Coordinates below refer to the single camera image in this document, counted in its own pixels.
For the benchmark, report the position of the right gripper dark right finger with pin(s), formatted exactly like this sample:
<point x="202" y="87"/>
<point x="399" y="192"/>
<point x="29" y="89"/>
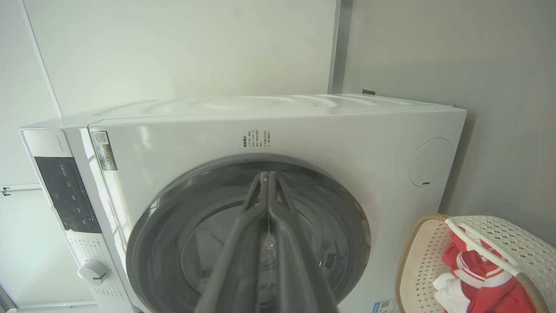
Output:
<point x="295" y="278"/>

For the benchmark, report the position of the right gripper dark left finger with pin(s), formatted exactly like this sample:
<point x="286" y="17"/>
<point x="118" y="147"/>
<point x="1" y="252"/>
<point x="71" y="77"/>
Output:
<point x="236" y="269"/>

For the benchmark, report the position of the white perforated laundry basket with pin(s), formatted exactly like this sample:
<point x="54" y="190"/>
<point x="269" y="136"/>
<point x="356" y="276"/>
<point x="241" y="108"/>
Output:
<point x="421" y="261"/>

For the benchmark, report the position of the round black washing machine door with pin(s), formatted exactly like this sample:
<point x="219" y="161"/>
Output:
<point x="165" y="243"/>

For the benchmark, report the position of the blue energy label sticker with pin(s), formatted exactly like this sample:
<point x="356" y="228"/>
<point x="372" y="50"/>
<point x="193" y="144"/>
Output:
<point x="385" y="306"/>

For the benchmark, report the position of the black warning text label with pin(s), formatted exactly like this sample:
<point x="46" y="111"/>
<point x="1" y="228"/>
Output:
<point x="256" y="138"/>

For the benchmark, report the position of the white front-load washing machine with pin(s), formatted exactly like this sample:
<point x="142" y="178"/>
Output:
<point x="325" y="143"/>

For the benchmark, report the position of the white washer dial knob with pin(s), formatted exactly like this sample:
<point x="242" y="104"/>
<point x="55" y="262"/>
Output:
<point x="93" y="272"/>

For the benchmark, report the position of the round white filter cover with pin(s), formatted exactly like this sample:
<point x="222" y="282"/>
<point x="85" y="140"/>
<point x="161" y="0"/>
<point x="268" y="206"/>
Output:
<point x="430" y="163"/>

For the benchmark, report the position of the silver rectangular sticker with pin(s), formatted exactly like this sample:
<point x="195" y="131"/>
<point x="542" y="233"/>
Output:
<point x="104" y="151"/>

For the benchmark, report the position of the black washer control panel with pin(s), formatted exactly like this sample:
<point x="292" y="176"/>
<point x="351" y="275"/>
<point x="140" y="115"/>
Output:
<point x="67" y="195"/>

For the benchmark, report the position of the red garment with white stripes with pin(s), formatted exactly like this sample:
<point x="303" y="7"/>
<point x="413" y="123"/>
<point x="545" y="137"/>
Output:
<point x="486" y="287"/>

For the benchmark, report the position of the white rail with hook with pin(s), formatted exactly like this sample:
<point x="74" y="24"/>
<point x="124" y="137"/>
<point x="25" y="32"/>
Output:
<point x="21" y="188"/>

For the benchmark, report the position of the grey metal wall post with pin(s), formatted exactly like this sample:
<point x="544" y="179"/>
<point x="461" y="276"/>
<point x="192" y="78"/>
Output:
<point x="341" y="43"/>

